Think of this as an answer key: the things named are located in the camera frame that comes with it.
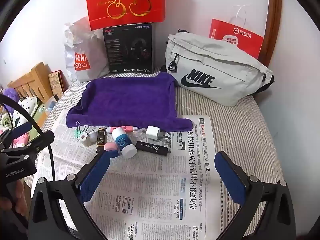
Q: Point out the white plastic bag red label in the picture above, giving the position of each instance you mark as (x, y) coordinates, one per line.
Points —
(75, 42)

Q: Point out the newspaper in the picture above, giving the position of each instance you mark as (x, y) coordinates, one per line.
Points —
(150, 192)

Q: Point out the white waist bag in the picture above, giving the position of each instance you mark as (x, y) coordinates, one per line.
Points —
(212, 60)

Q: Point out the striped bed sheet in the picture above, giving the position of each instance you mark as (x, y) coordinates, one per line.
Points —
(237, 130)

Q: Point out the clear plastic lid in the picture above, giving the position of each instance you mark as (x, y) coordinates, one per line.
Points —
(139, 133)

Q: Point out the purple towel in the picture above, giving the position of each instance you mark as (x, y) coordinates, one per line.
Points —
(125, 100)

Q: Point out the black gold tube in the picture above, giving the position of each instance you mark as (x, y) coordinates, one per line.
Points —
(101, 140)

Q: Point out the black case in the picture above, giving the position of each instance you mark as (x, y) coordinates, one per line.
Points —
(152, 148)

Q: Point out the red gift bag gold print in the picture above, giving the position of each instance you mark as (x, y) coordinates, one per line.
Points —
(125, 0)

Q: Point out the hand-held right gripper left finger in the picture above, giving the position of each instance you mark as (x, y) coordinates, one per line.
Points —
(96, 177)

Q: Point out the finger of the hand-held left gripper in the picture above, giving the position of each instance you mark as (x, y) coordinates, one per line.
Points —
(22, 129)
(40, 142)

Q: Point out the white tape roll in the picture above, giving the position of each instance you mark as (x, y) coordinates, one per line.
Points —
(83, 138)

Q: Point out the green binder clip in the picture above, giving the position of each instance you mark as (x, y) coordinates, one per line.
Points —
(78, 132)

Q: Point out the brown wooden frame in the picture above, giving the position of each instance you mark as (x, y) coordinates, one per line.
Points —
(275, 5)

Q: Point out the brown patterned box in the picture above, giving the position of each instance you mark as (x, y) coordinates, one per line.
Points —
(56, 82)

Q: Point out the blue white bottle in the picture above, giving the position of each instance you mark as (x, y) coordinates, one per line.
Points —
(122, 141)

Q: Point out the white charger plug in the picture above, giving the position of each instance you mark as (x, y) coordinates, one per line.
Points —
(152, 132)

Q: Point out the white dotted cloth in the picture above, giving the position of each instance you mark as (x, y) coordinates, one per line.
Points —
(27, 107)

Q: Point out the purple plush toy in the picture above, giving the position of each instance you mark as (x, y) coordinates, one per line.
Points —
(12, 92)

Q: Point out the red box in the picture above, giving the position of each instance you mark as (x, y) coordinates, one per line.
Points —
(225, 30)

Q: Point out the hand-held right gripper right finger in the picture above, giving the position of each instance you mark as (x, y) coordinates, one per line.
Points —
(231, 177)

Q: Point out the pink cloth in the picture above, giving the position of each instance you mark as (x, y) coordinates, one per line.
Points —
(22, 140)

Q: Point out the pink white pen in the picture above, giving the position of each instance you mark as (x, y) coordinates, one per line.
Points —
(128, 129)

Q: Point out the black headphone box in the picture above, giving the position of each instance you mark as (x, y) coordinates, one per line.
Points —
(120, 50)

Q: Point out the wooden headboard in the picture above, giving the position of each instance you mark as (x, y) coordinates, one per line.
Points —
(35, 80)

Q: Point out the person's left hand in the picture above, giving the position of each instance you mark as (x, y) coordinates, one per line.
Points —
(18, 200)

